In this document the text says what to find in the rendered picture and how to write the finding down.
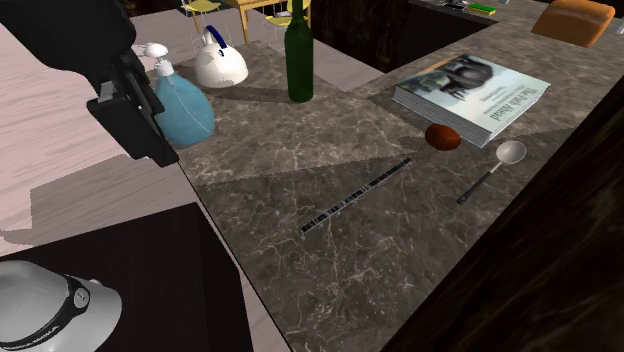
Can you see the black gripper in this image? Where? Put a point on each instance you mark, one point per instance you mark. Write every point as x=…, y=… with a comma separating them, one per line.
x=63, y=34

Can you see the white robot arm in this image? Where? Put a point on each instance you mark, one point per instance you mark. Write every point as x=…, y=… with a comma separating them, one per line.
x=34, y=307

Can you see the blue spray bottle white nozzle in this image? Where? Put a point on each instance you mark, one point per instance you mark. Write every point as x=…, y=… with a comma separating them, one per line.
x=187, y=114

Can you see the dark robot stand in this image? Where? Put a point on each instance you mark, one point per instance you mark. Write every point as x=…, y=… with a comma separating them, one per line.
x=161, y=273

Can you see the yellow wooden table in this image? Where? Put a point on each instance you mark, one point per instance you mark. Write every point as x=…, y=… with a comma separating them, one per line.
x=244, y=10

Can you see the dark green glass bottle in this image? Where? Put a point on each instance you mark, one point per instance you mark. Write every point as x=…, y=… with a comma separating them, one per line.
x=299, y=58

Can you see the black striped flat strip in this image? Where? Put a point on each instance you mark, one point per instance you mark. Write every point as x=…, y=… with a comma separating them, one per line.
x=355, y=196

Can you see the reddish brown egg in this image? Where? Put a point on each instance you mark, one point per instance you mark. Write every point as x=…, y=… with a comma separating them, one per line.
x=442, y=137

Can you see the pale blue softcover book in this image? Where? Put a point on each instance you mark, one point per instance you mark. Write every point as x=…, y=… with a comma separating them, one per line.
x=480, y=97

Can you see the green flat sponge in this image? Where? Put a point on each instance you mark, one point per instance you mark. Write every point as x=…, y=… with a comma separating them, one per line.
x=481, y=8

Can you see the orange bread loaf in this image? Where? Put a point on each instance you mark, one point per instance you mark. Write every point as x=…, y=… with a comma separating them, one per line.
x=573, y=22

